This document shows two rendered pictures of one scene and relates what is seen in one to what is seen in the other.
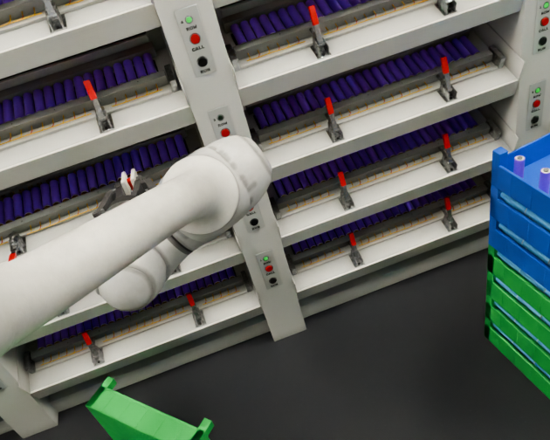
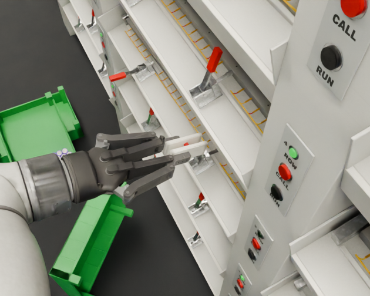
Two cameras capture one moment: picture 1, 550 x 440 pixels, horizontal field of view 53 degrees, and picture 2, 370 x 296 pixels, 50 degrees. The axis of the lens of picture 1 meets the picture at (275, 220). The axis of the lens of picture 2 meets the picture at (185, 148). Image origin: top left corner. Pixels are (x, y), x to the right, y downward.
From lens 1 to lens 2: 80 cm
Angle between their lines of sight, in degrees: 47
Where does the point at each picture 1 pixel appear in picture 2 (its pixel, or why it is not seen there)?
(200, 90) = (261, 198)
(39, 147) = (169, 44)
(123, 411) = (92, 206)
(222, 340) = not seen: hidden behind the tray
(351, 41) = not seen: outside the picture
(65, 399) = not seen: hidden behind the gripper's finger
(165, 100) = (254, 152)
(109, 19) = (232, 37)
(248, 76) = (325, 264)
